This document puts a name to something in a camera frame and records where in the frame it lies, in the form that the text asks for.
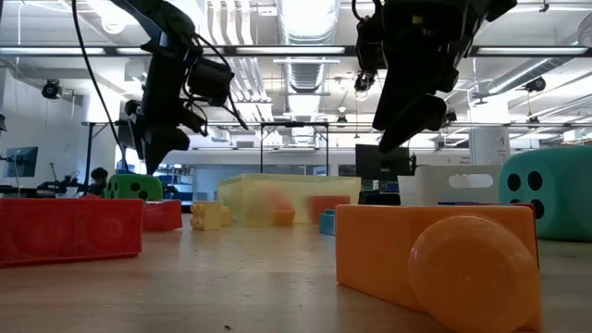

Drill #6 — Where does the black rack frame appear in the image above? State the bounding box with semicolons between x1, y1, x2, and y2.
259;121;330;177
82;119;140;195

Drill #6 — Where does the green foam die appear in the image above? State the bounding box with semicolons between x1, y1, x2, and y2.
104;173;164;203

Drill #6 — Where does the yellow translucent plastic bin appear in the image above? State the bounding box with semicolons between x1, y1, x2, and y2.
216;173;363;228

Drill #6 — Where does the blue screen monitor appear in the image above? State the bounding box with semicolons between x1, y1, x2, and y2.
3;146;40;179

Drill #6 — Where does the silver ventilation duct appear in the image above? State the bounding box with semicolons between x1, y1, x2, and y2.
485;57;574;96
276;0;342;145

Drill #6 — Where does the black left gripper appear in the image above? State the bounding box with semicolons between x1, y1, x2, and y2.
125;43;207;175

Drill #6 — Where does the blue square toy brick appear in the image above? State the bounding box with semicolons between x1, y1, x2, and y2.
318;208;338;237

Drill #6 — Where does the person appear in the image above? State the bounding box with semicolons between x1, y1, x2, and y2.
87;166;111;198

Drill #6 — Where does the grey round fan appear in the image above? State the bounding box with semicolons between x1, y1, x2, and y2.
576;11;592;49

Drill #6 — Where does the black overhead beam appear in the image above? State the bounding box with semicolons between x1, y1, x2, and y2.
0;43;592;59

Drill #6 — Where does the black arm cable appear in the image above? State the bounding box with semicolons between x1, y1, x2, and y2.
71;0;130;173

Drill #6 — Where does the teal foam die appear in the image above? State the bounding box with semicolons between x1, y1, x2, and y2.
497;145;592;242

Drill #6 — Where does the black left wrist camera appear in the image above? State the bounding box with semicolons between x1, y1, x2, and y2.
187;57;235;107

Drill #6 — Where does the orange brick with round disc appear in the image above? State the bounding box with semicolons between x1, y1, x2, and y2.
335;203;543;333

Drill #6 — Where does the white pillar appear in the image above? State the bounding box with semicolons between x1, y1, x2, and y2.
469;94;512;168

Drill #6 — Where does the black monitor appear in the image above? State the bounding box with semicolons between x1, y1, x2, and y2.
354;143;413;182

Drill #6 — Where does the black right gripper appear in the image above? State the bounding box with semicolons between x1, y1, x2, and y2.
356;0;482;154

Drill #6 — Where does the orange red toy brick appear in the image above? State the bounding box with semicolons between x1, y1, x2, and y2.
272;207;297;227

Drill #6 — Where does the white plastic bin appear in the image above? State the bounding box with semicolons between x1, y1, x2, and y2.
397;165;503;207

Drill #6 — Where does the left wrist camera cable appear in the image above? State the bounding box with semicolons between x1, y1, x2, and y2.
184;31;249;130

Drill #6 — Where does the red stepped toy brick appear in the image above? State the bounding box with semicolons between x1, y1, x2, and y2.
142;199;184;232
0;197;144;268

